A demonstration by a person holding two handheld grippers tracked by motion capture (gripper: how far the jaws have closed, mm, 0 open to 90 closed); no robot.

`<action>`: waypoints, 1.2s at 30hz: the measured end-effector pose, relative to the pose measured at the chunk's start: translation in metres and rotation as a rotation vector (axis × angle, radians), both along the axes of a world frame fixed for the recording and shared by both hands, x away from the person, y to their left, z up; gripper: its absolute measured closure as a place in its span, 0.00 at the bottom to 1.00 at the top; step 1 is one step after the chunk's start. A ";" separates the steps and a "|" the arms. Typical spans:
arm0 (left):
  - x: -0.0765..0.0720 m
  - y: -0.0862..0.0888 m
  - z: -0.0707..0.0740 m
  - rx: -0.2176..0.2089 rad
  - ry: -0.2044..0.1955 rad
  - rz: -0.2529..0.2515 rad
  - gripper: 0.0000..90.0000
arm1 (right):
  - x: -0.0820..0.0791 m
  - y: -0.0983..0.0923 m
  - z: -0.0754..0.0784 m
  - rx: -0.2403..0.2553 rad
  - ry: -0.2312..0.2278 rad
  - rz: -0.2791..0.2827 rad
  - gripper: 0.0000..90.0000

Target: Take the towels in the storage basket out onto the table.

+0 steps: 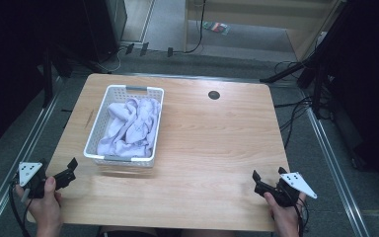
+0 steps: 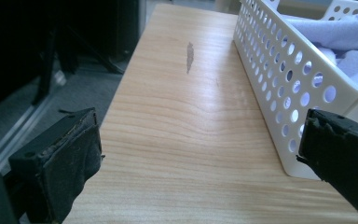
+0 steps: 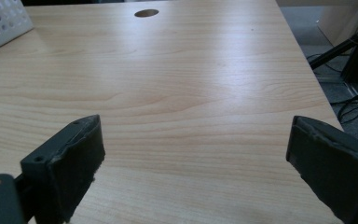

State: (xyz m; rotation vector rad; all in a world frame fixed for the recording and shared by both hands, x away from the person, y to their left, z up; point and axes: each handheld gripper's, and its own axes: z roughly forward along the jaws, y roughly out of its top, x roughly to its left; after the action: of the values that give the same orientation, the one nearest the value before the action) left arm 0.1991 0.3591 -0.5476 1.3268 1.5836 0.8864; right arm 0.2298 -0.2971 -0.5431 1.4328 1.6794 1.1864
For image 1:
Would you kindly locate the light wooden shelf unit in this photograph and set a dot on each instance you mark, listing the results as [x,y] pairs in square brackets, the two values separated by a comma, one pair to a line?
[260,13]

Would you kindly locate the black metal stand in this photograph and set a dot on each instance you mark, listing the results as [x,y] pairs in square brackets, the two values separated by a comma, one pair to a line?
[286,70]

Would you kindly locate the black plug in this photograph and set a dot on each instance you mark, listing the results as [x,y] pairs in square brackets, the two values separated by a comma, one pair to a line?
[144,48]
[170,51]
[130,48]

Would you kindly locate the colourful flat packet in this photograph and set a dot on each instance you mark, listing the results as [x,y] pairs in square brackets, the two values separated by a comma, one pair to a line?
[216,27]

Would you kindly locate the white plastic basket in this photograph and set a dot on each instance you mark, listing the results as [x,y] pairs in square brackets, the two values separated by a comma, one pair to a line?
[102,125]

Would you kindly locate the dark curtain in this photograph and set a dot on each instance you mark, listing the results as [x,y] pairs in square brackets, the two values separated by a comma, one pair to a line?
[13,65]
[371,82]

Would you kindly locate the black upright post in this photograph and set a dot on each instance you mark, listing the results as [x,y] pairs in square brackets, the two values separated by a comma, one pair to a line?
[47,75]

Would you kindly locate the aluminium floor rail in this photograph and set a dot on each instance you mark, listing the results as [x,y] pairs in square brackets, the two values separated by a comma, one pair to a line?
[184,76]
[3,192]
[331,164]

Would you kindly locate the black round table grommet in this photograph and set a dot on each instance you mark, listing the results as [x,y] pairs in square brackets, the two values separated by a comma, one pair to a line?
[213,95]

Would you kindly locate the person's left hand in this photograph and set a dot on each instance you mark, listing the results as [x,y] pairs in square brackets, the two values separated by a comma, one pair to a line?
[46,207]

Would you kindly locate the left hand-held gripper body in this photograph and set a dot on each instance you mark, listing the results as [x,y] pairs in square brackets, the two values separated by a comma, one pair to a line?
[29,173]

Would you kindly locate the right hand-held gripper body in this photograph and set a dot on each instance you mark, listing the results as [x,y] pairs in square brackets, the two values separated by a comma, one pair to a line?
[297,184]

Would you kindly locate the black cabinet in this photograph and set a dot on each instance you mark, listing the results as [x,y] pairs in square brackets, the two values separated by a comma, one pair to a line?
[102,29]

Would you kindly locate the person's right hand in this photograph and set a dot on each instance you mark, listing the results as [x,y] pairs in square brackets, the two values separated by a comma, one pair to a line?
[284,219]

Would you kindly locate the pale lavender garment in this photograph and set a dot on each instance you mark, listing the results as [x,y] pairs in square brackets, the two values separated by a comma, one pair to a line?
[131,128]

